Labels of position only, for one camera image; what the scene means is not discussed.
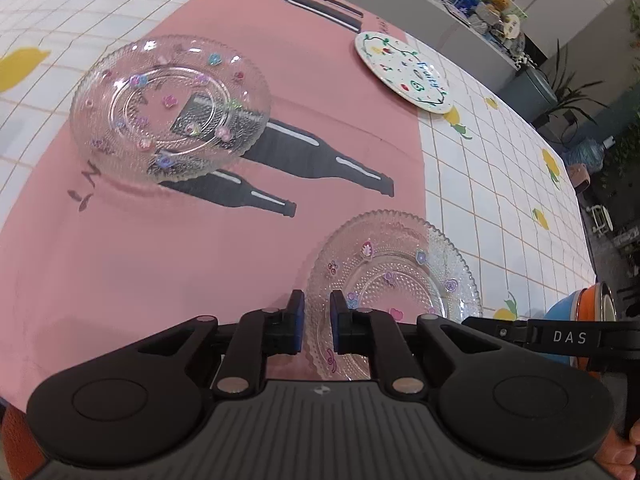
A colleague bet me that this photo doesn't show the person's right hand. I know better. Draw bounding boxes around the person's right hand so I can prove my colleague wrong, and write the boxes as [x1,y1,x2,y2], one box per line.
[597,420,640,472]

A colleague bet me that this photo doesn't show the lemon print checked tablecloth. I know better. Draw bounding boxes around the lemon print checked tablecloth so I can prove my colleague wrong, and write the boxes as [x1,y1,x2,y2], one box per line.
[0,0,598,411]

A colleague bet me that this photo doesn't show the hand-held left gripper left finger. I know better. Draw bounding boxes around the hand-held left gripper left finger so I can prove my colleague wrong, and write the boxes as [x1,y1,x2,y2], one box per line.
[135,290,306,394]

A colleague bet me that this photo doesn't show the pink floor heater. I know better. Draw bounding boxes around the pink floor heater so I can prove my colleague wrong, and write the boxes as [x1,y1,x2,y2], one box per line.
[567,162,591,191]

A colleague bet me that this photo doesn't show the painted white plate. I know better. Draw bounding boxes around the painted white plate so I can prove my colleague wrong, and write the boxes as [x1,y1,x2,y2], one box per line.
[354,30,453,115]

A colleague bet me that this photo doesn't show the potted long-leaf plant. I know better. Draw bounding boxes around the potted long-leaf plant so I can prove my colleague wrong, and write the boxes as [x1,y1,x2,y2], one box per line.
[532,40,608,146]

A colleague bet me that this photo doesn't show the brown leather cushion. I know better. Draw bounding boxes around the brown leather cushion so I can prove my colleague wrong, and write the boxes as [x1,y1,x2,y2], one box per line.
[0,400,46,480]

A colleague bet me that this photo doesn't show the grey trash can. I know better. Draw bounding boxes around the grey trash can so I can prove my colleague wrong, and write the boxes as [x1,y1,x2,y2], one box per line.
[520,65,558,116]

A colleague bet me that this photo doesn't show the orange steel bowl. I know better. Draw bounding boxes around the orange steel bowl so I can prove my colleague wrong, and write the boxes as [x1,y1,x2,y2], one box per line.
[575,282,621,377]

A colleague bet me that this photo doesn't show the small flowered glass plate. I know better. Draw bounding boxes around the small flowered glass plate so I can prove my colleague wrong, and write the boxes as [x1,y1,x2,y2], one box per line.
[70,35,273,185]

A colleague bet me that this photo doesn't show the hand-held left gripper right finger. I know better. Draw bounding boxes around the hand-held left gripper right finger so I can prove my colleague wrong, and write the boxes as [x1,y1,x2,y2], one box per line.
[330,290,506,395]

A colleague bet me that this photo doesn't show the large flowered glass plate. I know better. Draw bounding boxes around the large flowered glass plate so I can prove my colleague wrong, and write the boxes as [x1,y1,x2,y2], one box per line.
[305,209,483,381]

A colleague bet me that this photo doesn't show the pink bottle print mat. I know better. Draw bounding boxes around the pink bottle print mat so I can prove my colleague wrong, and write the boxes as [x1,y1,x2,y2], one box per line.
[0,0,426,411]

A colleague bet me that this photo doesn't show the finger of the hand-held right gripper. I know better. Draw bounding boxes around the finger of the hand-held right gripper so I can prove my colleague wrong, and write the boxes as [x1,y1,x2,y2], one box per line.
[462,316,531,346]

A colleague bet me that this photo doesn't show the blue steel bowl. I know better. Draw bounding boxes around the blue steel bowl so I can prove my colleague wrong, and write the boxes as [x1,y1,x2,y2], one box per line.
[542,292,586,362]

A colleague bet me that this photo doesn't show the blue water jug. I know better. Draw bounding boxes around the blue water jug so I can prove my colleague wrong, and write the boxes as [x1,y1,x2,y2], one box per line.
[565,137,616,171]

